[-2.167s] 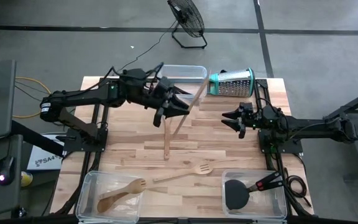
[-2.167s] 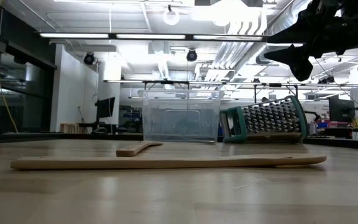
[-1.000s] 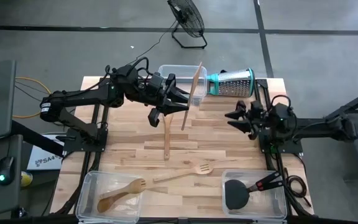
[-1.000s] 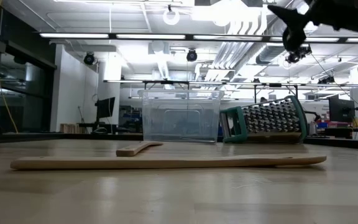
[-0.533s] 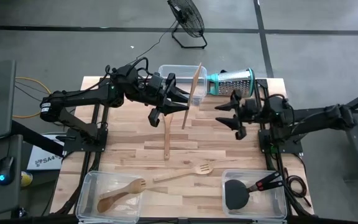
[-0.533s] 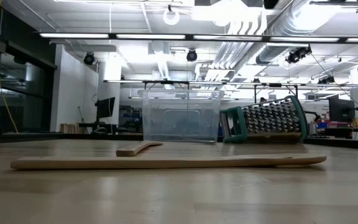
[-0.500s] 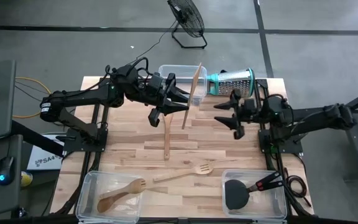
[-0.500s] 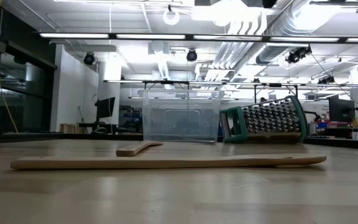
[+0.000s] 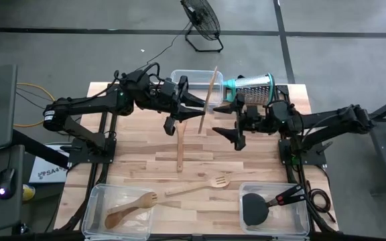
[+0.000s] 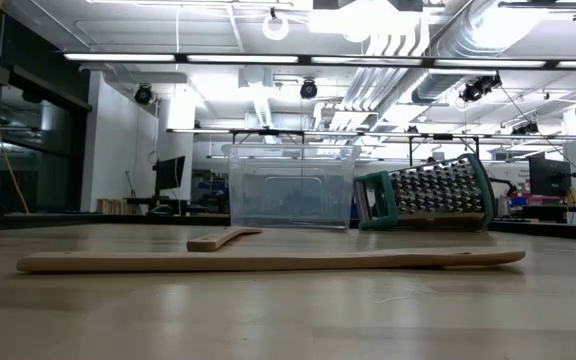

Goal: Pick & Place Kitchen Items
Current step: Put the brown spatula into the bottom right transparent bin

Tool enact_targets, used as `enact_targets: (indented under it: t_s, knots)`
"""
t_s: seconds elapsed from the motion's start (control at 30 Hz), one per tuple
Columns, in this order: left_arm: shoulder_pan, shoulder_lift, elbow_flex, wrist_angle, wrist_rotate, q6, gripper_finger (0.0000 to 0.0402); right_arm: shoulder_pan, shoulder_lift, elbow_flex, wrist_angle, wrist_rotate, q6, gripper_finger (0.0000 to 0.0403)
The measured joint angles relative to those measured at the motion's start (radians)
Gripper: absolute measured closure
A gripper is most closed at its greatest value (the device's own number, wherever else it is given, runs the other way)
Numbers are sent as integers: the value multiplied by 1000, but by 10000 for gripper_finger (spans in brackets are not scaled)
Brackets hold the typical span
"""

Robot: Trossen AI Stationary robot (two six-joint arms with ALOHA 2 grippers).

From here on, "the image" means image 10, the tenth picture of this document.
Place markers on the dark computer monitor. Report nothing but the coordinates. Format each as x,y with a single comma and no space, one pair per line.
548,177
170,172

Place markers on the silver spiral ventilation duct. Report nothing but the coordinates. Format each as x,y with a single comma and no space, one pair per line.
468,45

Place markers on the clear plastic bin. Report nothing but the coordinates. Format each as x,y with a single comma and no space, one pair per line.
293,200

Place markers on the stack of wooden blocks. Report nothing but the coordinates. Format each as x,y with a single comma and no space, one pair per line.
115,206

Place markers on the overhead LED light bar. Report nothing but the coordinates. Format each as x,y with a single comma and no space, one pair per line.
243,58

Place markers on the metal box grater green frame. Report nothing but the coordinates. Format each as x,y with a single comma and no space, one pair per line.
433,192

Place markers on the red and blue boxes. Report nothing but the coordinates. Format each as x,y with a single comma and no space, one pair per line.
533,200

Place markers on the black overhead camera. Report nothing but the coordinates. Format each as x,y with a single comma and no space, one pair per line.
143,95
309,90

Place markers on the black ceiling mounted device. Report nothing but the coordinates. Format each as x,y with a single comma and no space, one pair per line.
525,129
478,89

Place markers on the long flat wooden spatula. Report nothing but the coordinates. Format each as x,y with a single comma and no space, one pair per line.
268,261

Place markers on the black metal gantry frame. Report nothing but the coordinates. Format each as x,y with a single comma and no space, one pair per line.
268,133

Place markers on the white ceiling pipe bundle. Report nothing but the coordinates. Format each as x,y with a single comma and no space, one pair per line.
383,65

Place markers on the wooden utensil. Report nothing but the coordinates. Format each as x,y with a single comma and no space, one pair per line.
213,242

